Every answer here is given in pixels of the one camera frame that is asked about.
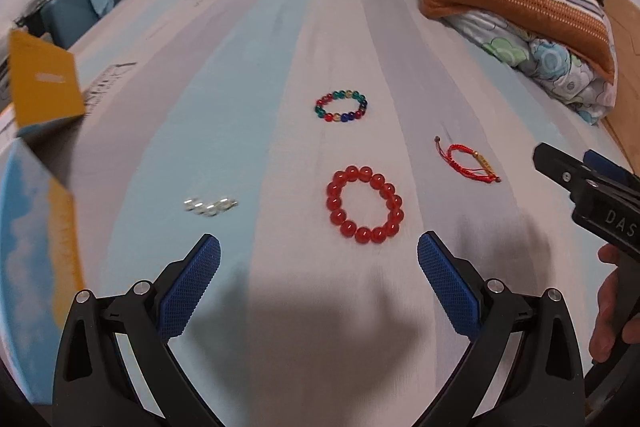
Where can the teal suitcase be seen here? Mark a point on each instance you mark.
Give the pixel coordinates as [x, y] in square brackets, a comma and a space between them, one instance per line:
[67, 17]

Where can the wooden headboard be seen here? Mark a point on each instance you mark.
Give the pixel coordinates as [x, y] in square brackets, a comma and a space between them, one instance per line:
[625, 57]

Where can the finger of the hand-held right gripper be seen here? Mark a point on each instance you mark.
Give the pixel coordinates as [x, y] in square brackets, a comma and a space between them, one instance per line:
[557, 167]
[612, 169]

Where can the person's right hand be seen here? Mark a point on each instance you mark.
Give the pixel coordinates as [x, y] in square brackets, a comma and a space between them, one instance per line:
[610, 307]

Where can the floral quilt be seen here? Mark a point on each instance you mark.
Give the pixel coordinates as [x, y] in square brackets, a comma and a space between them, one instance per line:
[550, 62]

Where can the blue and yellow cardboard box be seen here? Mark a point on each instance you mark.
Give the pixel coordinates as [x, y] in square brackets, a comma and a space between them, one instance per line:
[30, 257]

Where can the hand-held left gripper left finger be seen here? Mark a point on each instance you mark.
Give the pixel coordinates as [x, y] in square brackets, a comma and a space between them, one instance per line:
[190, 287]

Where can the striped bed sheet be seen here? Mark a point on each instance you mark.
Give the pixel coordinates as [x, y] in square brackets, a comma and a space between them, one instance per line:
[300, 32]

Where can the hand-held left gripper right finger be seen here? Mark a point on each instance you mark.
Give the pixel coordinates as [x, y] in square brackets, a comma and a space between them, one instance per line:
[447, 287]

